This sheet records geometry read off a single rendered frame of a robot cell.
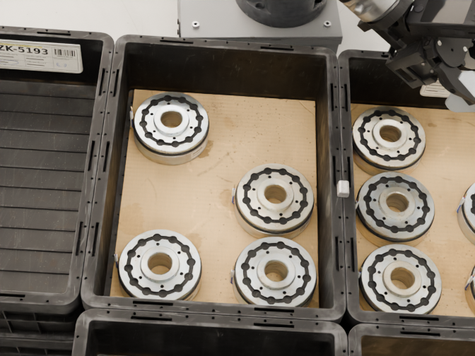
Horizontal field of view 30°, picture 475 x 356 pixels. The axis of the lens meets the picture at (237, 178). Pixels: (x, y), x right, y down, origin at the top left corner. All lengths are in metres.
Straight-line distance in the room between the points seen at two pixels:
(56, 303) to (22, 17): 0.68
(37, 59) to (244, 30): 0.33
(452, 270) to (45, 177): 0.55
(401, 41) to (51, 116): 0.49
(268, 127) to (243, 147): 0.05
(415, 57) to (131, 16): 0.60
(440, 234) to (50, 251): 0.51
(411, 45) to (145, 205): 0.40
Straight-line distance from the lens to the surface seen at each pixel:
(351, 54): 1.22
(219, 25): 1.40
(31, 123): 1.26
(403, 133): 1.24
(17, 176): 1.22
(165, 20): 1.54
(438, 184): 1.25
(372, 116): 1.25
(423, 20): 1.08
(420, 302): 1.12
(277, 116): 1.26
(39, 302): 1.01
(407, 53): 1.11
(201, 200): 1.18
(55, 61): 1.26
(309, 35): 1.40
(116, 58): 1.19
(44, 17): 1.56
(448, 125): 1.31
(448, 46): 1.10
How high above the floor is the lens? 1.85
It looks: 58 degrees down
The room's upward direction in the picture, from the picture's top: 7 degrees clockwise
